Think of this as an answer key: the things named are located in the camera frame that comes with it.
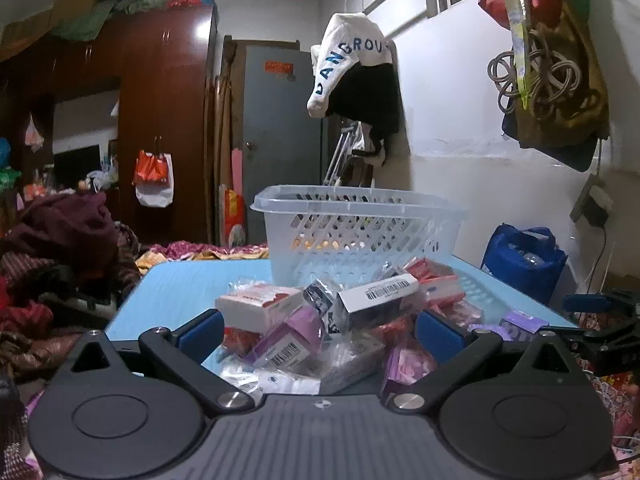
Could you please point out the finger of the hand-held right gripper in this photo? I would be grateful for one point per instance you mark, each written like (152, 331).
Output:
(585, 302)
(605, 347)

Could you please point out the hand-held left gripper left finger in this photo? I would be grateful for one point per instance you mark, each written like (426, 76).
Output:
(207, 332)

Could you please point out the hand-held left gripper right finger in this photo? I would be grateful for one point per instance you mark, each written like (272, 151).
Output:
(440, 335)

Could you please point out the purple and pink packet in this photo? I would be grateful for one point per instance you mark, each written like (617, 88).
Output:
(405, 367)

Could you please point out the white and pink box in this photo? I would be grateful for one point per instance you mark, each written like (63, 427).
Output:
(255, 305)

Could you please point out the pink and red packet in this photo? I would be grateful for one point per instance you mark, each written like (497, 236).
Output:
(435, 280)

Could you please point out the black and white barcode box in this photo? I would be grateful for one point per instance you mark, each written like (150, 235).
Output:
(380, 305)

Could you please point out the small purple box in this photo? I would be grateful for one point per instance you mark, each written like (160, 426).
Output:
(517, 322)

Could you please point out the purple barcode box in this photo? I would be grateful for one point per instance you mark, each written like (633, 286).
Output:
(285, 345)

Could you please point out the clear plastic packet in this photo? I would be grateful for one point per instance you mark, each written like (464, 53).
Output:
(345, 365)

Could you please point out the black and white printed packet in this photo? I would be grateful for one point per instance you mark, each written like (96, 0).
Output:
(320, 302)

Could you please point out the translucent white plastic basket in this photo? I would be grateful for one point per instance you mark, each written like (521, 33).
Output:
(280, 240)

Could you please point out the pink floral bedsheet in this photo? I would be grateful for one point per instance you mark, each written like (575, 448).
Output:
(620, 410)

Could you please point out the magenta floral blanket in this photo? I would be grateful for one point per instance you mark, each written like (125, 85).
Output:
(210, 250)

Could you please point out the blue fabric bag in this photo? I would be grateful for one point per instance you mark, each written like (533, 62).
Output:
(505, 255)

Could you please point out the red and yellow standing bag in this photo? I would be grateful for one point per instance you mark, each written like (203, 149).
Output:
(233, 220)

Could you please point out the pink board strip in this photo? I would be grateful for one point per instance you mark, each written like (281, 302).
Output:
(236, 170)

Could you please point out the red and white plastic bag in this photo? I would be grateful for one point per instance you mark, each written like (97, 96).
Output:
(150, 170)

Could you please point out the pile of dark clothes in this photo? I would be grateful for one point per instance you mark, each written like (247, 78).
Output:
(65, 230)

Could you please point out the white crumpled plastic bag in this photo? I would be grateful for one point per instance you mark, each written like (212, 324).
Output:
(102, 180)

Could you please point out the wooden poles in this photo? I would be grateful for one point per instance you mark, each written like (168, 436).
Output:
(220, 135)

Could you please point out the metal crutches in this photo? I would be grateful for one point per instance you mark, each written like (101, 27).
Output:
(337, 155)

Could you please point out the black television screen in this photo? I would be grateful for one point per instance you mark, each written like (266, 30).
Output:
(77, 165)

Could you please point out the grey metal door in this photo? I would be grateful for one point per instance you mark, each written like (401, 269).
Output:
(280, 120)

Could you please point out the brown hanging bag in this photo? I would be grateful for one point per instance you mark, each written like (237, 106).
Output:
(575, 60)

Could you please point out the black hanging garment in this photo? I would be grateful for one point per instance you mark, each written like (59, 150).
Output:
(370, 95)

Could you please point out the dark wooden wardrobe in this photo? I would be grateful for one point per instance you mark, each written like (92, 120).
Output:
(165, 85)

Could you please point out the small white hanging bag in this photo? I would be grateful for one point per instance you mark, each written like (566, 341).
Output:
(34, 135)

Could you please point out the yellow green packaging strip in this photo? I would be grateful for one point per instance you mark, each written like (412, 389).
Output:
(517, 35)

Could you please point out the white garment with blue letters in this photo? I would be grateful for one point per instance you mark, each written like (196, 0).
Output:
(345, 45)

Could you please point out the green cloth bundle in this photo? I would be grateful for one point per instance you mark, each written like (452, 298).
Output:
(100, 20)

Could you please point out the cardboard boxes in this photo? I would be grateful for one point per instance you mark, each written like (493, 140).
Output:
(45, 15)

